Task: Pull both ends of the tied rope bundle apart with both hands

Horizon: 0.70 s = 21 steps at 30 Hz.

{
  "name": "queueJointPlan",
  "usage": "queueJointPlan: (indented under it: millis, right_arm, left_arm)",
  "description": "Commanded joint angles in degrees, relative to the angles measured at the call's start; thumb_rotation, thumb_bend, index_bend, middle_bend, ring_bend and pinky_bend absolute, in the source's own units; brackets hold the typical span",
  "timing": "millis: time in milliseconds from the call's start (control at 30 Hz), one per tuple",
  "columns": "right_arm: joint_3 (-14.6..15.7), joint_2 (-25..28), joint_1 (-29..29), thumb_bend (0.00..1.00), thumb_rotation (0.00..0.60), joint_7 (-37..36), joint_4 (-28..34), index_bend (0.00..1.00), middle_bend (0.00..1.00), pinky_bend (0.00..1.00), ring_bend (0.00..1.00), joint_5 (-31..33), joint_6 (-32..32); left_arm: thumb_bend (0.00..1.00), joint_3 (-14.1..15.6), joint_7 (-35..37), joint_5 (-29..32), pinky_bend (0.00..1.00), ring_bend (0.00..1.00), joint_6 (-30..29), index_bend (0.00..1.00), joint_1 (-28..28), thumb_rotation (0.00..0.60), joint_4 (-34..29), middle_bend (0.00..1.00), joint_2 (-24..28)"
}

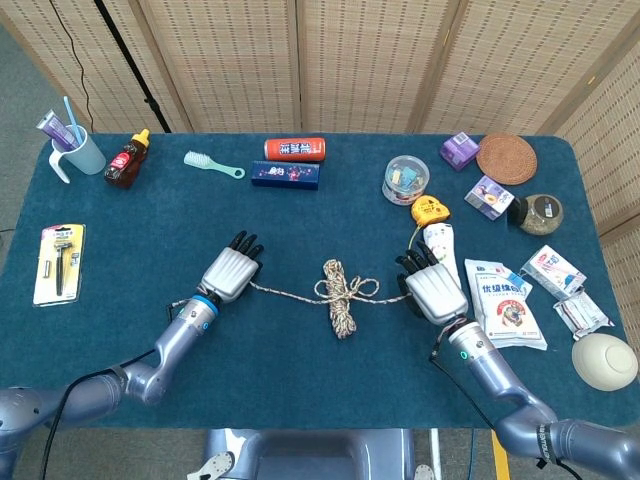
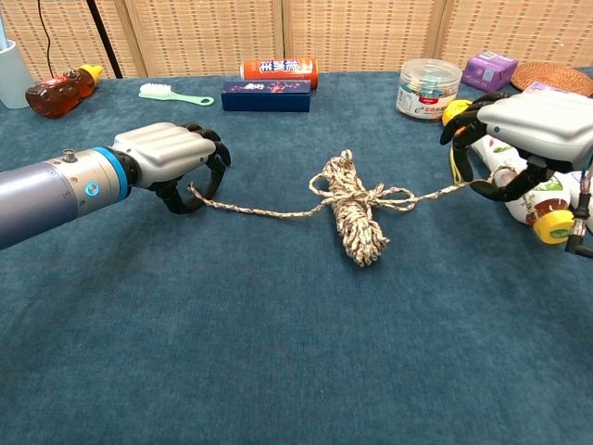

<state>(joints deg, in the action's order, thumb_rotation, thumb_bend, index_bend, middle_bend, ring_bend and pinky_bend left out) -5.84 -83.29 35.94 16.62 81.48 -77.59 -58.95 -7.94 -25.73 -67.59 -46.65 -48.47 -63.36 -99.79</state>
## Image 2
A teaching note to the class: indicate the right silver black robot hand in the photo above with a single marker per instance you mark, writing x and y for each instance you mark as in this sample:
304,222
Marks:
546,125

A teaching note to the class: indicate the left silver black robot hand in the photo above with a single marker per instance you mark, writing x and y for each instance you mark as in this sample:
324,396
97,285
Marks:
162,148

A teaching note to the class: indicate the purple carton with photo print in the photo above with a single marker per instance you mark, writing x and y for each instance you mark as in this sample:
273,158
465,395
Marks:
542,87

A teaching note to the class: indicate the round woven rattan coaster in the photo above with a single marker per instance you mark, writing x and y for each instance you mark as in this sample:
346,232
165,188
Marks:
551,74

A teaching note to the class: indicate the mint green brush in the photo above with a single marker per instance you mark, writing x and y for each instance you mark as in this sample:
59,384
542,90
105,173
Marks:
155,90

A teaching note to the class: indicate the plain purple carton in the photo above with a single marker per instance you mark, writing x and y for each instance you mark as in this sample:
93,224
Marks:
488,72

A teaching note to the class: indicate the yellow tape measure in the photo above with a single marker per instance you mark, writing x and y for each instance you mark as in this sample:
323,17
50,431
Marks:
451,113

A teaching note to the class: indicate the white bottle yellow cap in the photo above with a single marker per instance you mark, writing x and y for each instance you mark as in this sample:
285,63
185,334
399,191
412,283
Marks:
553,229

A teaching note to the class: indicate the navy blue rectangular box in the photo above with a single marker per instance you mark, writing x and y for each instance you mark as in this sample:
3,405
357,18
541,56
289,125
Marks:
264,99

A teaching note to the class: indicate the amber bear syrup bottle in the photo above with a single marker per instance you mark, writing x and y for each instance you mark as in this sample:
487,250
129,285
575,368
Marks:
55,95

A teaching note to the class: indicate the black stand pole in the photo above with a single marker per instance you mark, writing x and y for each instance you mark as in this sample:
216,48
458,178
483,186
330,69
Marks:
104,41

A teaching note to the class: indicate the clear jar of clips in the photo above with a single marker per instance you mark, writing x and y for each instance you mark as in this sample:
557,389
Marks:
426,92

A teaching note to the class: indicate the bamboo folding screen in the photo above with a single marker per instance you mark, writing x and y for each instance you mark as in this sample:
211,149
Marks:
208,32

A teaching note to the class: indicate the orange drink can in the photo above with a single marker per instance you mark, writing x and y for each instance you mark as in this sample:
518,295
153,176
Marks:
278,68

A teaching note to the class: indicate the light blue plastic cup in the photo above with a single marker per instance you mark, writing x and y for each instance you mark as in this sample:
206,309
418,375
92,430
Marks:
14,79

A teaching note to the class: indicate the teal tablecloth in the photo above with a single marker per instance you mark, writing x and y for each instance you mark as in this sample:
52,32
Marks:
185,324

